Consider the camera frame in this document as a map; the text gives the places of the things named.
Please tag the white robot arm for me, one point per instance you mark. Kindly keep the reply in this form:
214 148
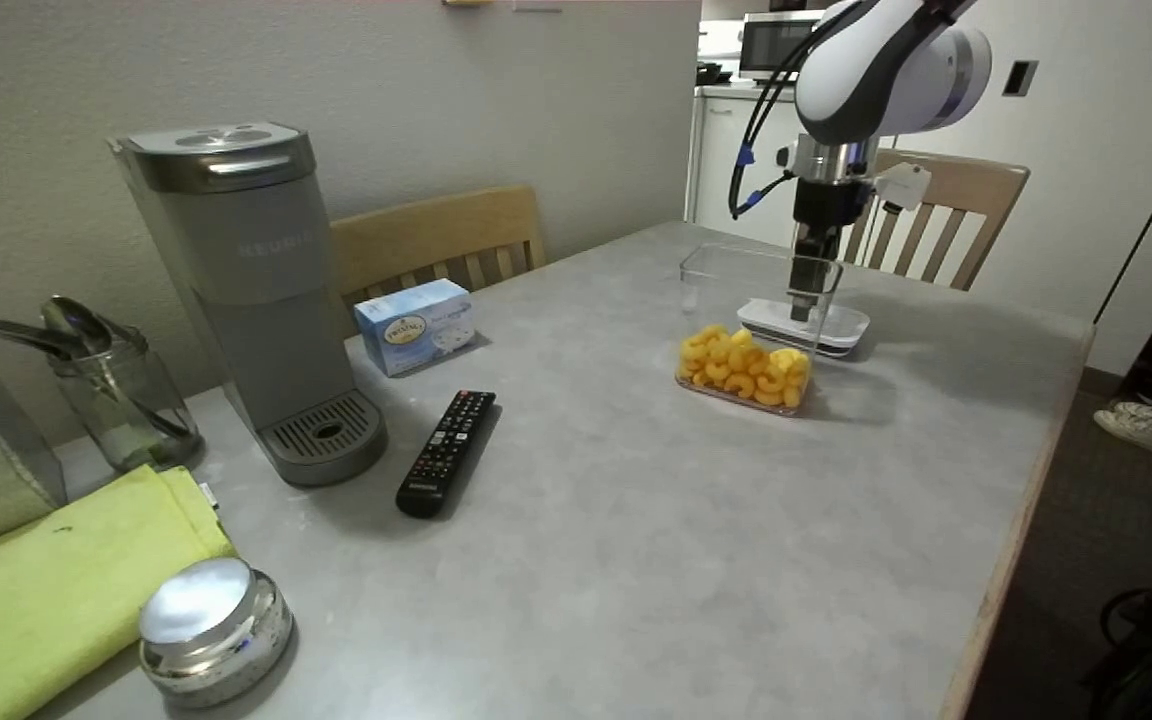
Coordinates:
890 65

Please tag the black wall switch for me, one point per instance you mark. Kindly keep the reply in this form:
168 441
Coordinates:
1022 78

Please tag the black remote control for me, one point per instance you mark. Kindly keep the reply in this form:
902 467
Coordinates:
445 450

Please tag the grey coffee maker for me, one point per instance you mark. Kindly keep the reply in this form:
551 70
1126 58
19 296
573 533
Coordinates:
249 281

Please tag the white container lid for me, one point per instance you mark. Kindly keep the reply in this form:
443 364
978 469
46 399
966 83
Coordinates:
770 322

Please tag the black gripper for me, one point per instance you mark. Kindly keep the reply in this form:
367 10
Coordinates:
825 217

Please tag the yellow snack pieces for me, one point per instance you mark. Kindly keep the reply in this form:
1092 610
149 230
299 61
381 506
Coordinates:
743 371

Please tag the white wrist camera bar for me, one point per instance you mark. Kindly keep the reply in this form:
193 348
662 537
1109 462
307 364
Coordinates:
898 184

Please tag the clear plastic water tank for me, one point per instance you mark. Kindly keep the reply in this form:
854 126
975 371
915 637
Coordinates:
110 384

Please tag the lime green cloth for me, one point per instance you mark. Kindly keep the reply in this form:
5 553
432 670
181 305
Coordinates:
57 586

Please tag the clear plastic container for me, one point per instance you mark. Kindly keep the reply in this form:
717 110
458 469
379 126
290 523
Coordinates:
698 287

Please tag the microwave oven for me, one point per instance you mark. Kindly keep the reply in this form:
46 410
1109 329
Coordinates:
778 40

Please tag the blue white cardboard box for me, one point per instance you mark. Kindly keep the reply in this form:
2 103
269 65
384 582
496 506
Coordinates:
416 325

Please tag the light wooden chair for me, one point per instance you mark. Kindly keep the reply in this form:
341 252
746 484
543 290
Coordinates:
963 201
431 233

